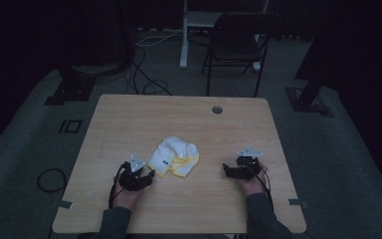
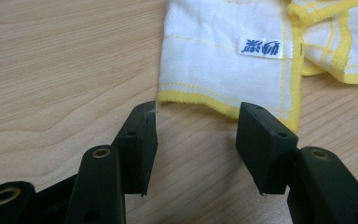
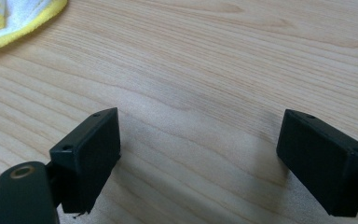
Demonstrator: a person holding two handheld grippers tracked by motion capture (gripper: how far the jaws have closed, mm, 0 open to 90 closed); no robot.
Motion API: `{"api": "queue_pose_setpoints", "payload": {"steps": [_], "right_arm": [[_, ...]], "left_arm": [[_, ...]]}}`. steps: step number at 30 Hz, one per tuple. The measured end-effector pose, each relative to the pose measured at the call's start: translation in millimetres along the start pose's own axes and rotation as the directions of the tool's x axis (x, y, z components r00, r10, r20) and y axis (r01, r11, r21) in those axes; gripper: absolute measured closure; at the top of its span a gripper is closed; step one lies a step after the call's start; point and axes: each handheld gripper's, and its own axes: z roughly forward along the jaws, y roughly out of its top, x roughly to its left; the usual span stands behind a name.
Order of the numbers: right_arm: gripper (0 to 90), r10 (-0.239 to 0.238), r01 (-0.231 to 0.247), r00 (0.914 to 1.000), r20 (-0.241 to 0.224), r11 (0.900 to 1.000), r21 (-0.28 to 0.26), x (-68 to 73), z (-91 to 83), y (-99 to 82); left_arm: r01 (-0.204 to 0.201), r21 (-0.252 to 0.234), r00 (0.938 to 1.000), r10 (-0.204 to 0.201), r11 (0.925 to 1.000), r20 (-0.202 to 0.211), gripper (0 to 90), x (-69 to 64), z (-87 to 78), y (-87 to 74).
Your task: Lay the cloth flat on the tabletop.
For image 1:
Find white floor cable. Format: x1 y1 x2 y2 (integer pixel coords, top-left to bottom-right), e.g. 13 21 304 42
134 28 184 47

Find black floor cables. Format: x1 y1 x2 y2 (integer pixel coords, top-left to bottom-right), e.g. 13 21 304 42
124 44 174 97

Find white desk frame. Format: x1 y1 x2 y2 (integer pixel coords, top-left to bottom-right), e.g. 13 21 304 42
179 0 271 73

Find white towel with yellow edge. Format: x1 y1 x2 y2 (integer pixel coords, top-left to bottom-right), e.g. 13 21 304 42
146 135 201 178

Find grey tape piece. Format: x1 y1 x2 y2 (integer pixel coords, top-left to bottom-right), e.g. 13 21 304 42
287 197 309 209
58 199 75 210

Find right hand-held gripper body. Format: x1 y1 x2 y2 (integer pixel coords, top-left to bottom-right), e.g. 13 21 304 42
236 146 264 182

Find black stand base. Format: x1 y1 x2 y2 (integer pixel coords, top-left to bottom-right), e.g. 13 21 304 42
44 64 97 107

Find person's right hand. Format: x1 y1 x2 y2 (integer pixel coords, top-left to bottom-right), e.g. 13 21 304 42
239 160 270 199

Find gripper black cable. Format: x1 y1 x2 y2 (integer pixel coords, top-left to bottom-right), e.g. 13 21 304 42
107 161 131 210
245 162 276 211

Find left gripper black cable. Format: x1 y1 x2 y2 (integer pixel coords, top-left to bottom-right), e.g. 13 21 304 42
107 161 131 210

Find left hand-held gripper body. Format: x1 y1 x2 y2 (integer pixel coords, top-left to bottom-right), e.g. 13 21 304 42
117 154 150 192

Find black folding chair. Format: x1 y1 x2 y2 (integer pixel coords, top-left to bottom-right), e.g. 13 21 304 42
201 12 282 99

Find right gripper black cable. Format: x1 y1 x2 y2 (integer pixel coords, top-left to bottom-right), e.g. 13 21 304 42
245 162 276 211

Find person's left hand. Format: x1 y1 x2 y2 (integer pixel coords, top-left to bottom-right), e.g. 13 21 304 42
112 175 144 212

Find black slanted stand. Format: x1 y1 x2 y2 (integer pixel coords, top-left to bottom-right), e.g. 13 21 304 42
285 0 336 119

